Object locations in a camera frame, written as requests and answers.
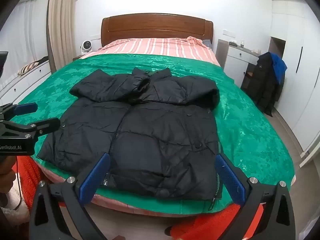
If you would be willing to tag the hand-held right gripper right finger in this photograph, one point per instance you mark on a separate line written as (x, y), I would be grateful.
(230, 177)

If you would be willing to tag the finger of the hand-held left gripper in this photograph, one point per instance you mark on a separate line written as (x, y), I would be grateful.
(50, 125)
(25, 107)

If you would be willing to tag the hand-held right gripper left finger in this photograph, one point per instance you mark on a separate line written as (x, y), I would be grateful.
(95, 177)

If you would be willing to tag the black puffer jacket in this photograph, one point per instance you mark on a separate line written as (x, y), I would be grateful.
(150, 135)

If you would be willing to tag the white drawer cabinet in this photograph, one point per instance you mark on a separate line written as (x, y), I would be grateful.
(25, 85)

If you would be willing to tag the striped cushion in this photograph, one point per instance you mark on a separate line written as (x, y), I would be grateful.
(27, 68)

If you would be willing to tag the dark cloth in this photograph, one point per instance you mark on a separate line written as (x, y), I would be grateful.
(41, 60)

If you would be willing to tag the orange fleece garment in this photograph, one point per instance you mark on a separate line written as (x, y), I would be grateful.
(212, 225)

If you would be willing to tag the green floral blanket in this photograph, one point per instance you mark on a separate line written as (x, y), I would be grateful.
(240, 120)

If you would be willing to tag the white sheer curtain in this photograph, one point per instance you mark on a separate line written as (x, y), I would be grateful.
(27, 30)

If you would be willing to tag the white fan heater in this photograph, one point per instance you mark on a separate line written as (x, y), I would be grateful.
(86, 47)

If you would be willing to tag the beige curtain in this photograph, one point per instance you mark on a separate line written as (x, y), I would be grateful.
(62, 30)

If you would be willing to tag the black and blue bag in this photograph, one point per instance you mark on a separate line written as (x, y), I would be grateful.
(265, 85)

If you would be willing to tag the wooden chair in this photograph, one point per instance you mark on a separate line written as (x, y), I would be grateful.
(247, 80)

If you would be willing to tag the white wardrobe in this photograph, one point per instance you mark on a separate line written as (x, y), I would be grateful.
(300, 92)

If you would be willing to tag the blue garment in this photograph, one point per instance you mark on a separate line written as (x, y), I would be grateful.
(280, 67)

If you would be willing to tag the white dresser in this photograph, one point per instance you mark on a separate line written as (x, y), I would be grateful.
(237, 55)

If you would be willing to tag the pink striped bed sheet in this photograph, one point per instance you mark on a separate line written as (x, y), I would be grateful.
(155, 46)

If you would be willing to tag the blue pillow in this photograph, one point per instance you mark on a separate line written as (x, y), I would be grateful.
(207, 43)

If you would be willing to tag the wooden headboard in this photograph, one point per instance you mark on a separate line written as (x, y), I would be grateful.
(155, 27)

